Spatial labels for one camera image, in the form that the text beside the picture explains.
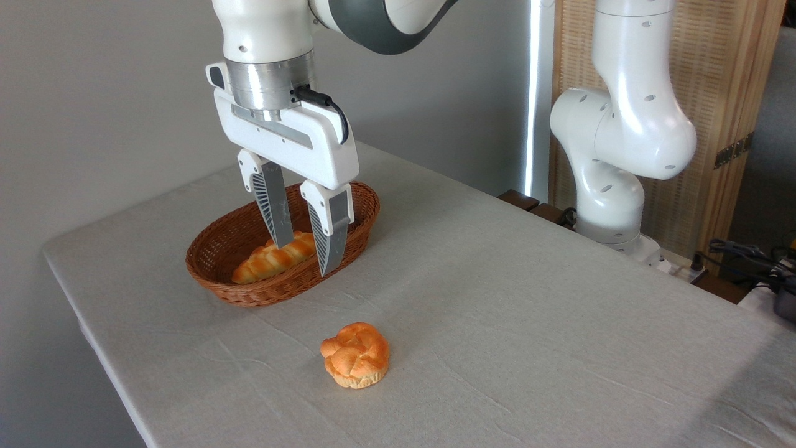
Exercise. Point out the round knotted bread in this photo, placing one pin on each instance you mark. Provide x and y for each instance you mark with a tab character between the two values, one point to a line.
356	356

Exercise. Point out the white power strip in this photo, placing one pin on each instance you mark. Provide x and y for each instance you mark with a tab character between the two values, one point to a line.
681	267

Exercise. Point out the dark metal screen hinge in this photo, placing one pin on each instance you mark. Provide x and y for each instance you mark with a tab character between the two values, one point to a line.
734	150

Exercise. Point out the long braided bread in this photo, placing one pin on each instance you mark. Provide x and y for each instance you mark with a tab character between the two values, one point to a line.
264	266

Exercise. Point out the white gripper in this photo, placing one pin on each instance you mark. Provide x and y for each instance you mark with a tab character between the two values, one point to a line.
292	140

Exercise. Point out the grey tablecloth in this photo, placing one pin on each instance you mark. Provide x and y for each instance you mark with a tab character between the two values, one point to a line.
497	342

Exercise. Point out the wooden bamboo folding screen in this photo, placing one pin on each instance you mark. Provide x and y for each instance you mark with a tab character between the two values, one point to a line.
709	62

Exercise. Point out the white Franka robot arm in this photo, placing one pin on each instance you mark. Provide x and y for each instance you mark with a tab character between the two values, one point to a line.
622	124

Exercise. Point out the brown woven wicker basket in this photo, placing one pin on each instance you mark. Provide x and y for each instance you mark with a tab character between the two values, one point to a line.
249	292

